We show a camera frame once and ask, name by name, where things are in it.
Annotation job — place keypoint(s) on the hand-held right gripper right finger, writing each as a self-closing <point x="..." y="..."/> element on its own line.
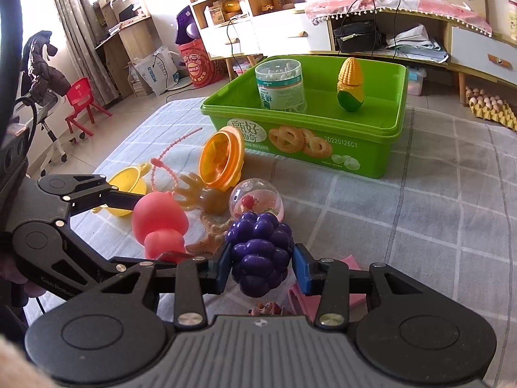
<point x="302" y="270"/>

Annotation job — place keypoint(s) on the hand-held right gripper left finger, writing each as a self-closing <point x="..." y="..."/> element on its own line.
<point x="224" y="268"/>

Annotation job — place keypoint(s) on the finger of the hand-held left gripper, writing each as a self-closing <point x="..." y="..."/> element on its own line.
<point x="129" y="262"/>
<point x="93" y="194"/>

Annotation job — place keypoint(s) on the purple toy grapes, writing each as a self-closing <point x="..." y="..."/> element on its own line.
<point x="258" y="250"/>

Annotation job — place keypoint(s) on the pink rubber duck toy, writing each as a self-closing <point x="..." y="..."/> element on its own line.
<point x="159" y="218"/>

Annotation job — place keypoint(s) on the clear plastic ball toy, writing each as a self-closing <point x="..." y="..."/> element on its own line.
<point x="258" y="194"/>

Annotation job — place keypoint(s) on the green plastic box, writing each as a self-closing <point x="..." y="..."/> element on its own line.
<point x="307" y="157"/>

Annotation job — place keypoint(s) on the pink plastic card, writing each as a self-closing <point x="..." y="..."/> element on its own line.
<point x="297" y="297"/>

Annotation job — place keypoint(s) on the orange starfish toy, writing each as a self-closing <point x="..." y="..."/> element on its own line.
<point x="210" y="234"/>

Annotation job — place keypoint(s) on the small colourful figurine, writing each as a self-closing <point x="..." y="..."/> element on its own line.
<point x="266" y="309"/>

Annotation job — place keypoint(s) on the brown antler toy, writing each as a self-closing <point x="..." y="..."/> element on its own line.
<point x="212" y="202"/>

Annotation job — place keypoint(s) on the white office chair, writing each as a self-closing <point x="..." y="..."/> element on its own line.
<point x="50" y="129"/>

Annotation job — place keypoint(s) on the red plastic chair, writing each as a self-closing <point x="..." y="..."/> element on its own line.
<point x="80" y="91"/>

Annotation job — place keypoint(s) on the orange toy cup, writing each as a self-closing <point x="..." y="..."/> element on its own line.
<point x="218" y="157"/>

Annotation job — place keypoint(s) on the grey checked blanket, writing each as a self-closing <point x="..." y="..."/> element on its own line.
<point x="404" y="218"/>

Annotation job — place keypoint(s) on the white shopping bag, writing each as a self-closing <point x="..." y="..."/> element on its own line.
<point x="155" y="74"/>

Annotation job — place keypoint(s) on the dark jacket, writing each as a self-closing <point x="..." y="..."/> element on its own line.
<point x="40" y="68"/>

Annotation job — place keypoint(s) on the wooden desk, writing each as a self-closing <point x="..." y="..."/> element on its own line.
<point x="133" y="44"/>

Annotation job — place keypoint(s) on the beige curtain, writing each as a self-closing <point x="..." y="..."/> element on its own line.
<point x="76" y="28"/>

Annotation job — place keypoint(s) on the clear cotton swab jar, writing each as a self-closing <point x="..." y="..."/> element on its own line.
<point x="280" y="89"/>

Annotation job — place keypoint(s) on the purple bag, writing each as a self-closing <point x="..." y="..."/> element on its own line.
<point x="185" y="24"/>

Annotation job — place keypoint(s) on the clear storage bin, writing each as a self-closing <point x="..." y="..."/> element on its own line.
<point x="244" y="70"/>

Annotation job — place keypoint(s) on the yellow toy corn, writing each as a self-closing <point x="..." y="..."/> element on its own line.
<point x="350" y="76"/>

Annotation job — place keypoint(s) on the wooden shelf cabinet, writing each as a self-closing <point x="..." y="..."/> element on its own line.
<point x="238" y="36"/>

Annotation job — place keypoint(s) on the clear lidded storage box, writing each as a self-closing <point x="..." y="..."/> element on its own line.
<point x="416" y="83"/>

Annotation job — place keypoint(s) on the cardboard box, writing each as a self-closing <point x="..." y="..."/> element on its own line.
<point x="220" y="14"/>

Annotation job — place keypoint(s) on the black bag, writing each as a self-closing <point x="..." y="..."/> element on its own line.
<point x="355" y="36"/>

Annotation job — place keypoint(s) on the yellow egg tray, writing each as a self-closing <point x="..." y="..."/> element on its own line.
<point x="488" y="107"/>

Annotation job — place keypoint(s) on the stack of folded papers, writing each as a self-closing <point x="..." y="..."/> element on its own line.
<point x="416" y="44"/>

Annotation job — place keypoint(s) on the wooden television cabinet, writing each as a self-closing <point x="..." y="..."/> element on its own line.
<point x="476" y="52"/>

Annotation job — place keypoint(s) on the pink fringed cloth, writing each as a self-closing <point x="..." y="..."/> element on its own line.
<point x="404" y="4"/>

